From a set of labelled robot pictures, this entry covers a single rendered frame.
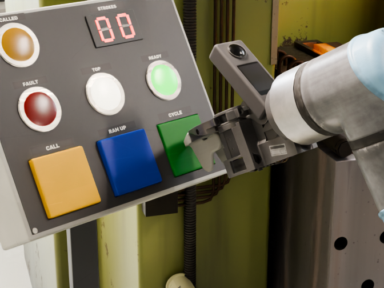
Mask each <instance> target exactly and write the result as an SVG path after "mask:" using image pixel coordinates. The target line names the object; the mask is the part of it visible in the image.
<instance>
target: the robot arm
mask: <svg viewBox="0 0 384 288"><path fill-rule="evenodd" d="M209 58H210V60H211V61H212V63H213V64H214V65H215V66H216V68H217V69H218V70H219V71H220V73H221V74H222V75H223V76H224V77H225V79H226V80H227V81H228V83H229V84H230V85H231V86H232V87H233V89H234V90H235V91H236V92H237V93H238V95H239V96H240V97H241V98H242V99H243V102H242V103H241V105H238V106H235V107H232V108H230V109H227V110H225V111H222V112H220V113H218V114H216V115H214V118H213V119H211V120H209V121H206V122H204V123H202V124H200V125H198V126H196V127H194V128H192V129H191V130H189V131H188V133H187V135H186V137H185V140H184V144H185V147H187V146H190V147H191V148H192V149H193V151H194V153H195V155H196V156H197V158H198V160H199V162H200V164H201V166H202V167H203V169H204V170H205V171H208V172H210V171H212V170H213V168H214V153H215V152H216V154H217V156H218V157H219V159H220V160H221V162H222V163H223V164H224V166H225V169H226V171H227V174H228V177H229V178H232V177H235V176H238V175H241V174H243V173H248V172H250V173H251V172H255V171H261V170H263V168H264V167H268V166H271V165H277V164H279V163H284V162H286V161H287V160H288V158H289V157H292V156H294V155H297V154H299V153H302V152H305V151H308V150H311V149H314V148H316V147H318V146H317V142H319V141H321V140H324V139H326V138H330V137H332V136H335V135H338V134H342V133H344V134H345V136H346V139H347V141H348V143H349V145H350V147H351V149H352V152H353V154H354V156H355V159H356V161H357V164H358V166H359V168H360V170H361V173H362V175H363V177H364V179H365V181H366V184H367V186H368V188H369V190H370V193H371V195H372V198H373V200H374V202H375V204H376V207H377V209H378V211H379V213H378V216H379V217H380V219H382V220H383V222H384V28H381V29H377V30H374V31H372V32H370V33H367V34H361V35H358V36H356V37H354V38H353V39H352V40H351V41H350V42H348V43H346V44H344V45H342V46H339V47H337V48H335V49H333V50H331V51H329V52H326V53H324V54H322V55H320V56H318V57H316V58H314V59H312V60H310V61H307V62H304V63H302V64H300V65H298V66H296V67H294V68H292V69H290V70H288V71H286V72H284V73H282V74H280V75H279V76H277V77H276V79H274V78H273V77H272V76H271V75H270V74H269V72H268V71H267V70H266V69H265V68H264V67H263V65H262V64H261V63H260V62H259V60H257V59H256V57H255V56H254V55H253V53H252V52H251V51H250V50H249V49H248V48H247V47H246V45H245V44H244V43H243V42H242V41H240V40H237V41H232V42H226V43H220V44H217V45H215V46H214V47H213V49H212V51H211V53H210V56H209ZM241 157H243V158H241ZM239 158H241V159H239ZM286 158H287V159H286ZM284 159H286V160H285V161H284Z"/></svg>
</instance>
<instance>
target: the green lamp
mask: <svg viewBox="0 0 384 288"><path fill-rule="evenodd" d="M151 82H152V84H153V86H154V88H155V89H156V90H157V91H158V92H159V93H161V94H163V95H171V94H173V93H174V92H175V91H176V89H177V86H178V81H177V77H176V75H175V73H174V72H173V71H172V69H171V68H169V67H168V66H165V65H158V66H156V67H155V68H153V70H152V72H151Z"/></svg>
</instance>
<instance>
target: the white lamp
mask: <svg viewBox="0 0 384 288"><path fill-rule="evenodd" d="M91 95H92V98H93V100H94V102H95V103H96V104H97V105H98V106H99V107H101V108H103V109H105V110H112V109H114V108H116V107H117V106H118V105H119V102H120V100H121V94H120V90H119V88H118V86H117V85H116V83H114V82H113V81H112V80H111V79H108V78H104V77H103V78H98V79H96V80H95V81H94V82H93V84H92V86H91Z"/></svg>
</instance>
